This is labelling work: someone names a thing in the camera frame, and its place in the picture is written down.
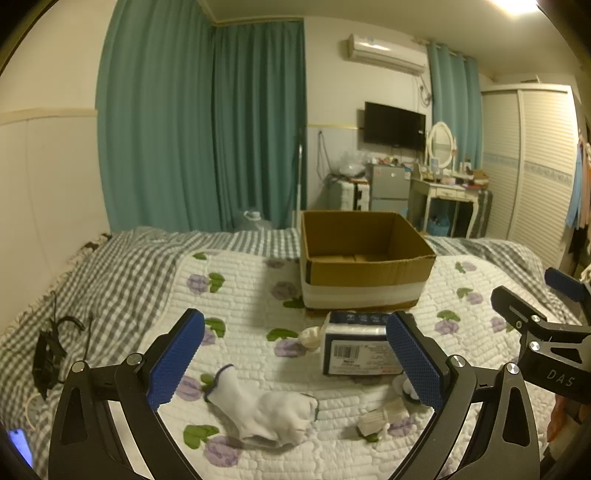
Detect clear plastic bag pile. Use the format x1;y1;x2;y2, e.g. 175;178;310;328
330;150;369;179

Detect white dressing table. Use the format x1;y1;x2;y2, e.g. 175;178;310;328
409;176;481;238

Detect cosmetics clutter on dressing table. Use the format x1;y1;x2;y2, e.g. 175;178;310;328
429;159;491;188

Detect narrow teal curtain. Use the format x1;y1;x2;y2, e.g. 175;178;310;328
427;44;483;174

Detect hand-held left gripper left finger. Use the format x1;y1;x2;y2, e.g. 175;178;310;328
48;308;205;480

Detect dark suitcase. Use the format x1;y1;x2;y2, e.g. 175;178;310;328
475;189;494;238

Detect white air conditioner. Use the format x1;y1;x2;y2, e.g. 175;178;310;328
347;33;428;77

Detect blue white tissue pack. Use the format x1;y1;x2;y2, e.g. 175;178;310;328
322;310;403;376

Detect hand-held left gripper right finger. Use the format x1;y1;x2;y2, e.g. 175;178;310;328
385;310;541;480

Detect white slatted wardrobe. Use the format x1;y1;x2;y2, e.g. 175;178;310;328
480;83;585;259

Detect black cable bundle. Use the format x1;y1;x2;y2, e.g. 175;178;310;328
32;291;95;401

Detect white suitcase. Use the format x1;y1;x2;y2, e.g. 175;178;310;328
339;180;372;212

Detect air conditioner cable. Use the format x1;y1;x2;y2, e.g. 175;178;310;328
417;76;435;110

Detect grey small fridge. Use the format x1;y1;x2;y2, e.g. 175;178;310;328
367;162;411;215

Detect hanging wall cable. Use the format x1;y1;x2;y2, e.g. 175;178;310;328
318;129;332;177

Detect grey checked bedsheet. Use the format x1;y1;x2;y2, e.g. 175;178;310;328
0;226;561;467

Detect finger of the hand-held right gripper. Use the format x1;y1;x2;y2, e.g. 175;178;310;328
545;267;591;320
491;285;591;366

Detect brown patterned pillow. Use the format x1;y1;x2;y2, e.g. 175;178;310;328
74;233;112;253

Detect cream ribbed sock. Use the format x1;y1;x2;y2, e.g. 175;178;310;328
357;398;411;440

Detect wide teal curtain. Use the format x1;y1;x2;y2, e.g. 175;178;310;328
95;0;217;234

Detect white mop pole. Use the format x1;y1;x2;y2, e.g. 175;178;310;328
294;129;306;227

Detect white oval mirror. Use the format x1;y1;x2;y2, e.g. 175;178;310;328
426;121;455;170

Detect white sock with dark trim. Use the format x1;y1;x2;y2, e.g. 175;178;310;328
203;364;319;448

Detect small white sock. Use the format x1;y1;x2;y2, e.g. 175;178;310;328
392;374;419;406

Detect smartphone with lit screen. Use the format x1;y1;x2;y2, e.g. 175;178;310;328
8;428;34;469

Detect brown cardboard box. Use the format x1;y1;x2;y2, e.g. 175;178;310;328
300;211;437;317

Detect black wall television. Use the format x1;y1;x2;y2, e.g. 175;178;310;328
364;102;426;151

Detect hanging clothes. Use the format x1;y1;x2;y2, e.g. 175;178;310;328
564;129;591;234

